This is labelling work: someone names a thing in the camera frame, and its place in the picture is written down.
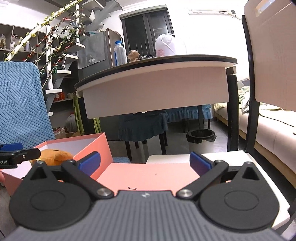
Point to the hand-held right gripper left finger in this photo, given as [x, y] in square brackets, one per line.
[89, 163]

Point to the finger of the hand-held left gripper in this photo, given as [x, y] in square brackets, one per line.
[25, 154]
[11, 147]

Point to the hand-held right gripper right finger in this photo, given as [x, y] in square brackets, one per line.
[200, 163]

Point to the pink cardboard box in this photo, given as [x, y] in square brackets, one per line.
[97, 148]

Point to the brown plush toy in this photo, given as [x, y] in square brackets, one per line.
[55, 156]

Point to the black trash bin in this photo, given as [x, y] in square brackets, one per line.
[200, 139]

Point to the small teal cushion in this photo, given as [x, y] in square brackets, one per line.
[121, 160]

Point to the clear plastic bag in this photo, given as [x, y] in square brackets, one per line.
[72, 124]

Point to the blue textured chair cover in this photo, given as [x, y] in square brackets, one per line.
[20, 104]

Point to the chair with teal cover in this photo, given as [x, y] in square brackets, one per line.
[192, 113]
[142, 126]

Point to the green bamboo poles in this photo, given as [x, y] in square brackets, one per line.
[78, 113]

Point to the pink box lid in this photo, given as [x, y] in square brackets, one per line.
[148, 176]

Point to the orange bottles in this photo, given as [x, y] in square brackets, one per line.
[60, 96]

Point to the white low table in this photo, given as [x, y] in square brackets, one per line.
[272, 190]

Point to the beige sofa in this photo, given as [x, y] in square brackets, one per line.
[272, 132]

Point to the green blanket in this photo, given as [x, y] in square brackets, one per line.
[244, 97]

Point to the white dining table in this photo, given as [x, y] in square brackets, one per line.
[150, 88]

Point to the grey floating staircase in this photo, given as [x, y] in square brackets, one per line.
[67, 56]

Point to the grey cloth with swan print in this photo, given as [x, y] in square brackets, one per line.
[91, 52]

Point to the clear plastic water bottle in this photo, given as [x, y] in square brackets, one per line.
[120, 54]

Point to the grey cabinet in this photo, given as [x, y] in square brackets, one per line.
[111, 49]

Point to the brown mushroom figurine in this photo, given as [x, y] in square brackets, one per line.
[133, 55]

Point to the dark woven coaster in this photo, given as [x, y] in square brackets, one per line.
[146, 57]

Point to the white round appliance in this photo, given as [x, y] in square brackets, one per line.
[170, 45]

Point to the flower garland stair railing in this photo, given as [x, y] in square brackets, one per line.
[49, 20]

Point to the dark window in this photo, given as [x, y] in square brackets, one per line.
[143, 32]

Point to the white air conditioner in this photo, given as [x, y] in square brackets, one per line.
[209, 12]

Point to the grey wall shelf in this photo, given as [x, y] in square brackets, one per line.
[16, 39]

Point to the white chair with black frame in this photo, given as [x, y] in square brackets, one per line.
[272, 58]

